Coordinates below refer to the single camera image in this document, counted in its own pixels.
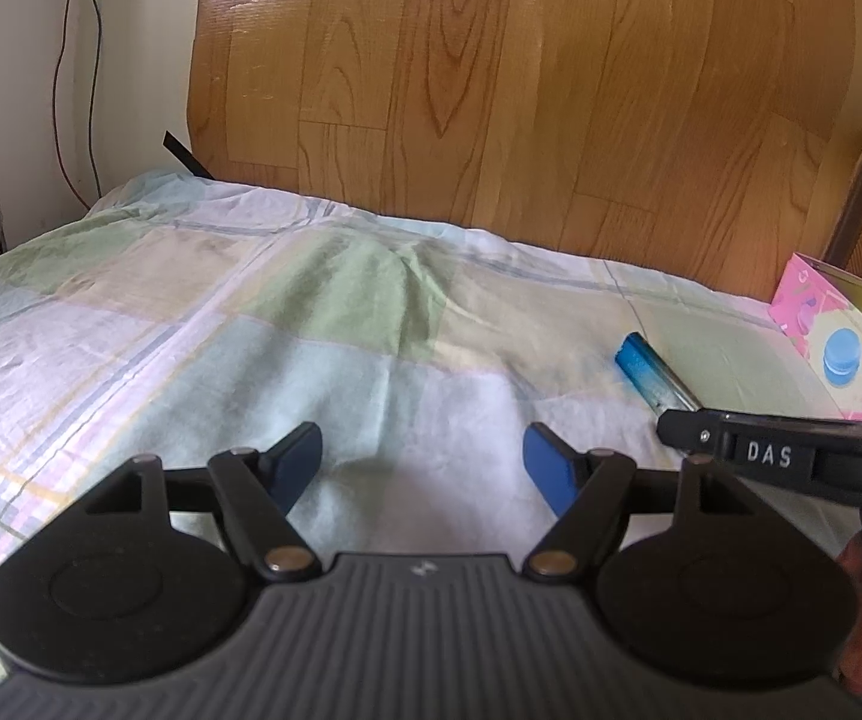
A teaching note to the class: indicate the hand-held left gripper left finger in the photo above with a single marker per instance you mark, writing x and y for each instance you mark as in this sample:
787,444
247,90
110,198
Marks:
297,461

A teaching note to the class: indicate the blue tube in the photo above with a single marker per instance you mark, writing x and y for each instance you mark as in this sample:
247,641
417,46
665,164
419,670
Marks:
652,375

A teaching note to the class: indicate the pink tin box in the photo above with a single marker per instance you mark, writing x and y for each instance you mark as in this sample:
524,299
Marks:
843,345

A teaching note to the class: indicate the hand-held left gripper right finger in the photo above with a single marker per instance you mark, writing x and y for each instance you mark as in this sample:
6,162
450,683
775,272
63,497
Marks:
551,469

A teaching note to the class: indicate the pastel checked bedsheet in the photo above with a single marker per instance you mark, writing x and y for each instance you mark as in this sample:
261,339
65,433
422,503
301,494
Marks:
251,330

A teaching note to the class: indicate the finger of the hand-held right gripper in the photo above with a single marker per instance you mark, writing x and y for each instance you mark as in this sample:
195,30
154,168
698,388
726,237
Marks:
697,433

